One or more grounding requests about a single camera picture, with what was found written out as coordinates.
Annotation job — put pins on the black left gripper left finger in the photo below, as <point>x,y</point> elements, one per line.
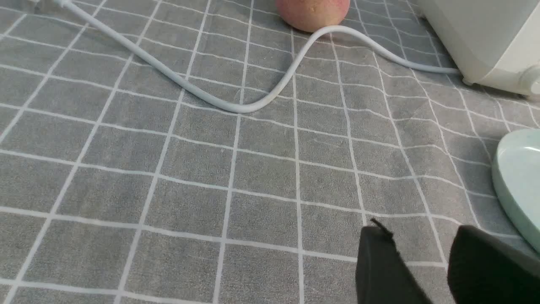
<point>382,276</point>

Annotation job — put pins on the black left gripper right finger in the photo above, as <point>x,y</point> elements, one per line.
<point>485,270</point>

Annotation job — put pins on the cream white toaster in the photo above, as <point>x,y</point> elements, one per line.
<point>495,43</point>

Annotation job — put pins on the light green plate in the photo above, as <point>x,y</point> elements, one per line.
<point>515,173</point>

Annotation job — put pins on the pink peach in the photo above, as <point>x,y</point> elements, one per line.
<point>312,15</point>

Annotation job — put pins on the grey checked tablecloth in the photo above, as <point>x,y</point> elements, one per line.
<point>117,186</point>

